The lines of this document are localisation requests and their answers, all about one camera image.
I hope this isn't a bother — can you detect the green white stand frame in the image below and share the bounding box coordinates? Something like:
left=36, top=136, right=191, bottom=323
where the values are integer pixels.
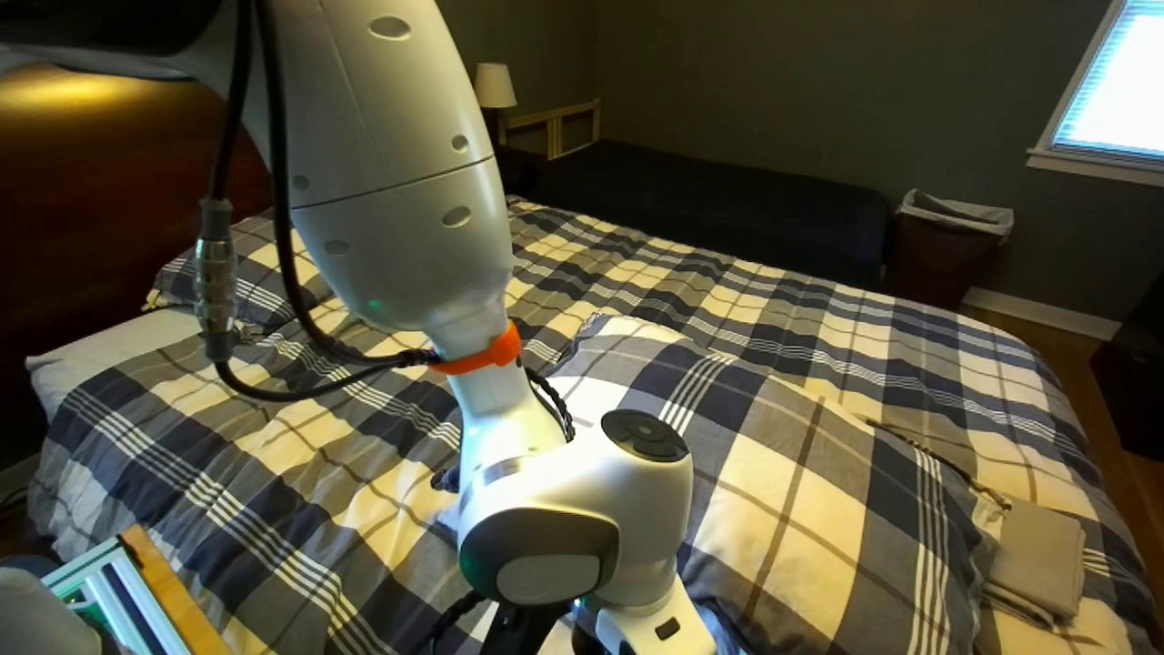
left=41, top=540, right=168, bottom=655

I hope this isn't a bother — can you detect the dark hamper with white liner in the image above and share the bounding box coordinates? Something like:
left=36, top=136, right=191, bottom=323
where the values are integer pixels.
left=891, top=187, right=1017, bottom=309

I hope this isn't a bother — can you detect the white table lamp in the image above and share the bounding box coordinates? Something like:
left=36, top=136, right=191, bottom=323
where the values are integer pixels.
left=468, top=58, right=521, bottom=118

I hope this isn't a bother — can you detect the plaid pillow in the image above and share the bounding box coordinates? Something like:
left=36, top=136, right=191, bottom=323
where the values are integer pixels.
left=550, top=314, right=989, bottom=655

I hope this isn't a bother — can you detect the orange strap ring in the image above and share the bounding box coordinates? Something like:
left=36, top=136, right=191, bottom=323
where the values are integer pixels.
left=429, top=321, right=527, bottom=380

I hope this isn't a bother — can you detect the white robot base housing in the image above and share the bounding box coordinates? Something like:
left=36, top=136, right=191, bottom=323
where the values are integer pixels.
left=0, top=566, right=106, bottom=655

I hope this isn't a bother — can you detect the black tall dresser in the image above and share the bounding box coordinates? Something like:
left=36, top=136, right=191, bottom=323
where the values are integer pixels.
left=1087, top=275, right=1164, bottom=466

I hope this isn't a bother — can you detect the dark daybed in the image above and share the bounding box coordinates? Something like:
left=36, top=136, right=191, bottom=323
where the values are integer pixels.
left=493, top=139, right=897, bottom=292

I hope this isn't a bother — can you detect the large plaid pillow sham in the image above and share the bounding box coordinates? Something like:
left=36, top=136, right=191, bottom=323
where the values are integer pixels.
left=141, top=207, right=366, bottom=357

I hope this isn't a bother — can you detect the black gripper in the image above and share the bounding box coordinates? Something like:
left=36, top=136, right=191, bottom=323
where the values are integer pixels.
left=477, top=596, right=586, bottom=655

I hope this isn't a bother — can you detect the light wooden shelf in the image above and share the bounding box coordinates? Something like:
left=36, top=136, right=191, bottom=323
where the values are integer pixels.
left=499, top=100, right=602, bottom=166

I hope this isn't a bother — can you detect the wooden board edge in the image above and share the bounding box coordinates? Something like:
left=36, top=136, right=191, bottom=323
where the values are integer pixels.
left=111, top=520, right=234, bottom=655

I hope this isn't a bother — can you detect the white pillow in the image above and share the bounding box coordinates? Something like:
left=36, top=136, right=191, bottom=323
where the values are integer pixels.
left=25, top=305, right=212, bottom=421

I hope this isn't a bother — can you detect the bright window white frame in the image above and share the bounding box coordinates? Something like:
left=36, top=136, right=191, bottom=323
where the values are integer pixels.
left=1024, top=0, right=1164, bottom=193

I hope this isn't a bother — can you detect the plaid yellow grey comforter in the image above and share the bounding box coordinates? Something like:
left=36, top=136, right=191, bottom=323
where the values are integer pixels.
left=20, top=193, right=1164, bottom=655

